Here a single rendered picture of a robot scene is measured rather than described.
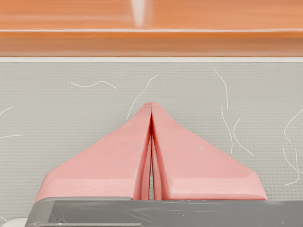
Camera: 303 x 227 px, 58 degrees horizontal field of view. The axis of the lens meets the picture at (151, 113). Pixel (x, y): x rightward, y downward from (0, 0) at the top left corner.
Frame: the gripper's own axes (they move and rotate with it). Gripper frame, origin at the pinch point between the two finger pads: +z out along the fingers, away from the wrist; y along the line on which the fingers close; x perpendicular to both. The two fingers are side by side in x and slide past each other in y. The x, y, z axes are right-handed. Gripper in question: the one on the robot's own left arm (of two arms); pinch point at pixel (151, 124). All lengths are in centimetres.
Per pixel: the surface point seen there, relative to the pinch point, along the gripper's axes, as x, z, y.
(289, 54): -1.3, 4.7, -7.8
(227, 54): -1.3, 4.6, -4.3
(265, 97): 0.5, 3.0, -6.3
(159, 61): -0.9, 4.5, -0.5
